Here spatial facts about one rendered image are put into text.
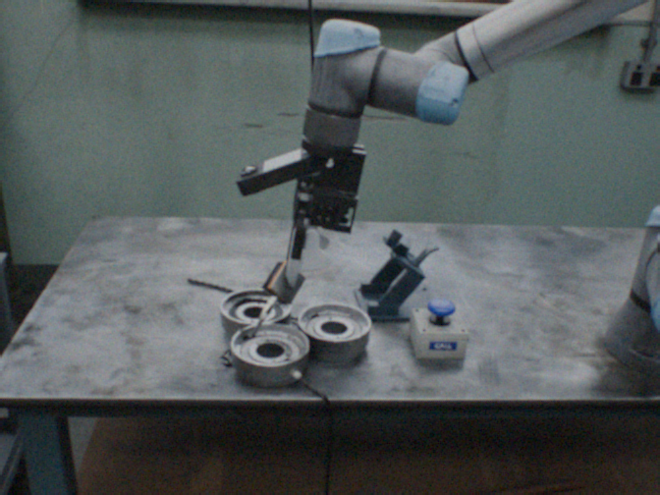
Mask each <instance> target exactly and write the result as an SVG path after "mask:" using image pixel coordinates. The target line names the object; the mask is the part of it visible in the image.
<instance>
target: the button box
mask: <svg viewBox="0 0 660 495"><path fill-rule="evenodd" d="M409 335H410V338H411V341H412V347H413V351H414V354H415V357H416V360H448V359H465V358H466V352H467V346H468V330H467V328H466V326H465V324H464V322H463V319H462V316H461V315H460V314H459V312H458V310H457V309H456V310H455V313H454V314H452V315H449V316H444V320H437V319H436V314H432V313H431V312H429V311H428V310H427V308H412V313H411V323H410V332H409Z"/></svg>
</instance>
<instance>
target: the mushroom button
mask: <svg viewBox="0 0 660 495"><path fill-rule="evenodd" d="M427 310H428V311H429V312H431V313H432V314H436V319H437V320H444V316H449V315H452V314H454V313H455V310H456V308H455V306H454V303H453V302H451V301H449V300H445V299H433V300H430V301H429V302H428V305H427Z"/></svg>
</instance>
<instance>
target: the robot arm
mask: <svg viewBox="0 0 660 495"><path fill-rule="evenodd" d="M648 1H650V0H517V1H516V0H515V2H513V3H511V4H509V5H507V6H505V7H503V8H500V9H498V10H496V11H494V12H493V13H491V14H489V15H487V16H484V17H482V18H480V19H478V20H476V21H474V23H472V24H470V25H467V26H465V27H463V28H461V29H459V30H458V31H456V32H453V33H450V34H448V35H446V36H444V37H442V38H440V39H437V40H433V42H430V43H428V44H426V45H424V46H422V47H421V48H420V49H419V50H418V51H417V52H415V53H414V54H408V53H404V52H400V51H396V50H391V49H386V48H385V47H381V46H379V32H378V30H377V29H375V28H373V27H371V26H366V25H364V24H360V23H355V22H349V21H342V20H331V21H328V22H326V23H325V24H324V25H322V27H321V32H320V36H319V40H318V46H317V50H316V53H314V57H315V61H314V67H313V73H312V79H311V85H310V91H309V92H308V98H307V103H306V109H305V114H304V120H303V126H302V148H301V149H298V151H294V152H291V153H288V154H286V155H282V156H279V157H276V158H273V159H270V160H266V161H263V162H261V163H258V165H251V166H248V167H246V168H244V169H243V170H240V171H239V173H238V176H237V180H236V184H237V186H238V189H239V191H240V194H241V195H242V196H244V197H246V196H248V195H253V194H258V193H261V191H263V190H266V189H270V188H273V187H276V186H279V185H282V184H286V183H288V182H290V181H293V180H298V183H297V184H296V188H295V194H294V201H293V218H292V225H291V231H290V238H289V244H288V252H287V259H286V260H288V268H287V273H286V276H287V278H288V281H289V283H290V286H291V287H295V284H296V281H298V276H299V273H300V272H303V271H312V270H322V269H327V268H329V267H330V265H331V263H332V258H331V256H330V255H329V254H328V253H326V252H325V251H323V250H324V249H327V247H328V246H329V239H328V238H327V237H325V236H322V235H321V233H319V232H318V230H317V227H322V229H325V230H332V231H334V232H342V233H349V235H351V234H352V229H353V226H354V221H355V216H356V211H357V207H358V187H359V183H360V177H361V173H362V168H363V163H365V158H366V152H365V148H363V145H359V144H357V143H358V134H359V129H360V125H361V119H362V114H363V110H364V105H368V107H371V108H375V109H378V110H383V111H387V112H391V113H396V114H399V115H403V116H408V117H412V118H416V119H418V120H419V121H421V122H423V123H425V124H431V123H432V124H437V125H442V126H451V125H453V124H454V123H455V122H456V121H457V119H458V115H459V113H460V110H461V107H462V104H463V99H464V96H466V92H467V88H468V85H470V84H472V83H475V82H477V81H479V80H482V79H484V78H487V77H489V76H491V75H493V74H495V73H498V72H500V71H502V70H505V68H507V67H509V66H511V65H514V64H516V63H518V62H519V61H522V60H524V59H526V58H529V57H531V56H533V55H535V54H537V53H540V52H542V51H544V50H547V48H549V47H551V46H553V45H555V44H558V43H560V42H563V41H565V40H567V39H569V38H571V37H573V36H576V35H578V34H581V33H583V32H585V31H587V30H589V29H592V28H595V26H597V25H600V24H602V23H604V22H606V21H609V20H611V19H613V18H615V17H618V16H620V15H622V14H623V13H626V12H628V11H630V10H632V9H635V8H637V7H639V6H641V5H644V3H646V2H648ZM330 159H331V160H330ZM350 208H351V209H353V210H354V212H353V216H352V222H350V226H348V221H349V217H348V213H349V209H350ZM342 224H343V225H342ZM345 224H347V225H345ZM645 226H646V232H645V236H644V239H643V243H642V248H641V251H640V255H639V259H638V263H637V267H636V270H635V273H634V274H633V278H632V285H631V288H630V293H629V296H628V298H627V299H626V301H625V302H624V303H623V305H622V307H621V309H620V310H619V311H617V313H616V314H615V316H614V318H612V319H611V322H610V323H609V325H608V327H607V331H606V335H605V345H606V348H607V349H608V351H609V353H610V354H611V355H612V356H613V357H614V358H615V359H617V360H618V361H620V362H622V363H624V364H625V365H627V366H629V367H631V368H632V369H633V370H635V371H637V372H641V373H643V374H646V375H649V376H652V377H657V378H660V206H657V207H656V208H655V209H654V210H652V211H651V213H650V217H649V220H648V222H647V223H646V225H645Z"/></svg>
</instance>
